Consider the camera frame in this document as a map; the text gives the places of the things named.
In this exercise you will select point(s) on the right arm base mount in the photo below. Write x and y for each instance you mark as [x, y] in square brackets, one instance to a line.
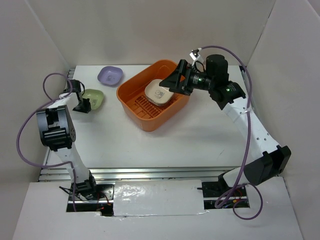
[211, 190]

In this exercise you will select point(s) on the green panda plate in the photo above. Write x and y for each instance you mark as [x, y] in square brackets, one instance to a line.
[96, 98]

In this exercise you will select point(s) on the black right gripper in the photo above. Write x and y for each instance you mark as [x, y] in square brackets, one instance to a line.
[173, 80]

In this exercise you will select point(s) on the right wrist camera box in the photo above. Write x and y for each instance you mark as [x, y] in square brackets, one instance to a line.
[195, 56]

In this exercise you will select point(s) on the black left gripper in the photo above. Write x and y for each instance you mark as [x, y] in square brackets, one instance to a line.
[86, 108]

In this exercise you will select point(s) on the orange plastic bin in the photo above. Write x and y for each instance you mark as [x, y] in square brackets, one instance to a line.
[145, 102]

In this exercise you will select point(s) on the white foil tape sheet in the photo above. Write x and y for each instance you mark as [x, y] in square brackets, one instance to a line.
[158, 198]

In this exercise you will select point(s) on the aluminium table frame rail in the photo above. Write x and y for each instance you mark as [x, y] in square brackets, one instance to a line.
[56, 128]

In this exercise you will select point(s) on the purple plate on table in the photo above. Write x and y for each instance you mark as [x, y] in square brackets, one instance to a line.
[110, 76]

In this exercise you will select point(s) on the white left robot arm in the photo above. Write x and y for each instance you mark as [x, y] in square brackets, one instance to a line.
[85, 184]

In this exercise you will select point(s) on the cream panda plate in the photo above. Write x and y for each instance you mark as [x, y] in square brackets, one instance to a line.
[157, 95]

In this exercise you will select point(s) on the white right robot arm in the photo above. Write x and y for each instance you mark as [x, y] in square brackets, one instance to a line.
[269, 158]

